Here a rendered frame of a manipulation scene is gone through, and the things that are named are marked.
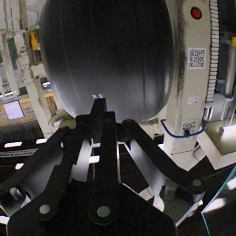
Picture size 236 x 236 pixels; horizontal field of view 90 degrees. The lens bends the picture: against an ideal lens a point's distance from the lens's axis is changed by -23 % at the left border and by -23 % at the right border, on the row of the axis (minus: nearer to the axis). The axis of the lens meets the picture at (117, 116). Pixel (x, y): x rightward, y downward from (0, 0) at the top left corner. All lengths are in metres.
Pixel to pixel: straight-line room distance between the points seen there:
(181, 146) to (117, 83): 0.51
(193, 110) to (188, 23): 0.33
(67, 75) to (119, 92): 0.11
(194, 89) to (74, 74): 0.43
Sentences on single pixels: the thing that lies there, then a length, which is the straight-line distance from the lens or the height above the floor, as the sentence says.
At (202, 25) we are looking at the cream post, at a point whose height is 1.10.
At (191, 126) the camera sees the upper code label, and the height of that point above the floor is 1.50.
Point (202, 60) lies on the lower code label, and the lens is 0.57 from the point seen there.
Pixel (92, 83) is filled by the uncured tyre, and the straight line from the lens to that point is 0.30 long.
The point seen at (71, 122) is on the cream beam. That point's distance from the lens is 1.01.
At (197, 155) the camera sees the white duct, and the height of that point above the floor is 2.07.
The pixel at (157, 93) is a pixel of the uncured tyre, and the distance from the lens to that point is 0.32.
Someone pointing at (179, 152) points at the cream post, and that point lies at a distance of 0.75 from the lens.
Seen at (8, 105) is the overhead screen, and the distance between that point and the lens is 4.74.
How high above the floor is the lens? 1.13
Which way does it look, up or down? 32 degrees up
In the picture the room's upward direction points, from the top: 173 degrees clockwise
